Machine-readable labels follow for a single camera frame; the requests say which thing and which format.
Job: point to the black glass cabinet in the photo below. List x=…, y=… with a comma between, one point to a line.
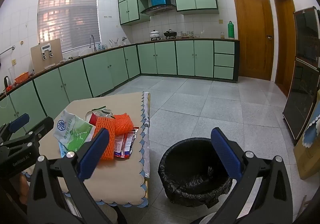
x=301, y=94

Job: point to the green base cabinets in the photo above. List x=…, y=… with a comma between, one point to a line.
x=162, y=57

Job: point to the wooden door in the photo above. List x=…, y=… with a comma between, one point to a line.
x=252, y=34
x=285, y=44

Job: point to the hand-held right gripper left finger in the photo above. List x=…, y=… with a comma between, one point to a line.
x=93, y=154

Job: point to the red and white snack packet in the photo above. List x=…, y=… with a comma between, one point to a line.
x=126, y=144

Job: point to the cardboard box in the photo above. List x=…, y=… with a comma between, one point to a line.
x=307, y=161

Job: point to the floral patterned cloth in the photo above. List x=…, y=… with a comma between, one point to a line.
x=146, y=119

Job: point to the green thermos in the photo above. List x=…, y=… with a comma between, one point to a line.
x=231, y=31

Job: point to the range hood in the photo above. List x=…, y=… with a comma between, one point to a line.
x=158, y=9

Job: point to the orange basket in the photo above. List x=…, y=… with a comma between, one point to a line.
x=22, y=77

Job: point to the trash bin with black bag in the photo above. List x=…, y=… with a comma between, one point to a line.
x=190, y=181

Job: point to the wood-coloured water dispenser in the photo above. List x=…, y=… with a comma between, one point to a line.
x=46, y=60

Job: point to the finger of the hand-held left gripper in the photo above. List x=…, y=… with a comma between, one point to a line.
x=45, y=124
x=18, y=121

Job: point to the green and white plastic bag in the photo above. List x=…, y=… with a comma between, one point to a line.
x=72, y=134

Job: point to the window blinds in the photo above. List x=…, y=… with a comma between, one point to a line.
x=70, y=19

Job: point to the set of drinking glasses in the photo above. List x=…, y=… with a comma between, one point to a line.
x=186, y=34

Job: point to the black wok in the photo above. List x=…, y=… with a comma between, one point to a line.
x=170, y=33

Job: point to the utensil holder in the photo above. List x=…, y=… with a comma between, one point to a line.
x=114, y=43

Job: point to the orange foam net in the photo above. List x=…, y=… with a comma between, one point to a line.
x=112, y=150
x=123, y=124

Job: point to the metal faucet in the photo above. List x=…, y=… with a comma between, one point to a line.
x=92, y=41

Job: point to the white cooking pot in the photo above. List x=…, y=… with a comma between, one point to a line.
x=155, y=35

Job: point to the wooden table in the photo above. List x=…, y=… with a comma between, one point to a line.
x=149, y=99

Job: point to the blue scalloped cloth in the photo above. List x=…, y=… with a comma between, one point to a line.
x=311, y=131

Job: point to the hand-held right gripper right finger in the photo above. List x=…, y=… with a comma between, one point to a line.
x=226, y=154

